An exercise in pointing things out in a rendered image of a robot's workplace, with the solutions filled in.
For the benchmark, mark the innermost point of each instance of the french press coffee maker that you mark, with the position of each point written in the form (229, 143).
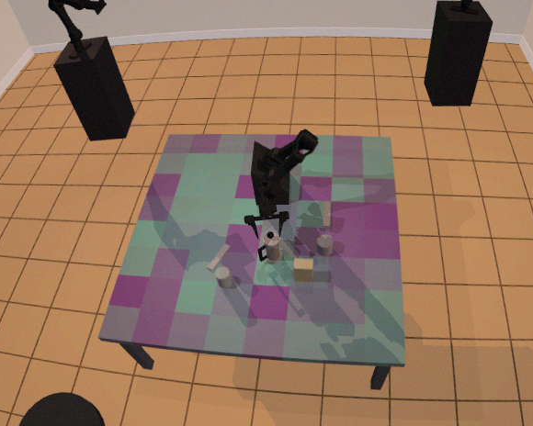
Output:
(271, 245)

